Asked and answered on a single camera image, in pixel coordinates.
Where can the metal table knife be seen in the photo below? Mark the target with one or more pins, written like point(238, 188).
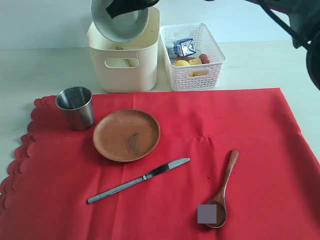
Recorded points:
point(156, 171)

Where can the red table cloth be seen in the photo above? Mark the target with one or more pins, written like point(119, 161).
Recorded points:
point(273, 192)

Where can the white perforated plastic basket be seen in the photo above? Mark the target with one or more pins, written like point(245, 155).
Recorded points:
point(205, 43)

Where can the stainless steel cup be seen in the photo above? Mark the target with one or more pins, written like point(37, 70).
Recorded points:
point(76, 105)

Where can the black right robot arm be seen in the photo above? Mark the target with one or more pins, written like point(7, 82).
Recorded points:
point(301, 20)

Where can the cream plastic storage bin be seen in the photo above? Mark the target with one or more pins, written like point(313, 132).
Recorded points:
point(112, 72)

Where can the yellow cheese wedge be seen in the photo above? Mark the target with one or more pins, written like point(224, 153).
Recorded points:
point(197, 61)

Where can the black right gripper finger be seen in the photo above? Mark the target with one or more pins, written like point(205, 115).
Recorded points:
point(120, 7)

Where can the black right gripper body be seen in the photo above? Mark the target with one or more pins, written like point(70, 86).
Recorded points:
point(150, 2)

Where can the white ceramic bowl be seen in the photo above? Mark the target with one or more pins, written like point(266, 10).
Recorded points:
point(122, 28)

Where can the red toy sausage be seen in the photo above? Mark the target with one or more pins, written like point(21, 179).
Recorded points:
point(204, 59)

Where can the fried chicken nugget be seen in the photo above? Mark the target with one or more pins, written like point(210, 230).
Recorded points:
point(184, 58)

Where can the blue white milk carton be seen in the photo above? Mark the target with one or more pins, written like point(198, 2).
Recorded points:
point(181, 48)

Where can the dark wooden spoon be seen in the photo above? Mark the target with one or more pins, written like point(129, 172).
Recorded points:
point(219, 200)

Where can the yellow lemon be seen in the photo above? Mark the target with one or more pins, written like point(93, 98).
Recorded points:
point(183, 63)

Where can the brown wooden plate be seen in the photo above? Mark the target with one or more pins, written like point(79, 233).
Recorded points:
point(126, 135)

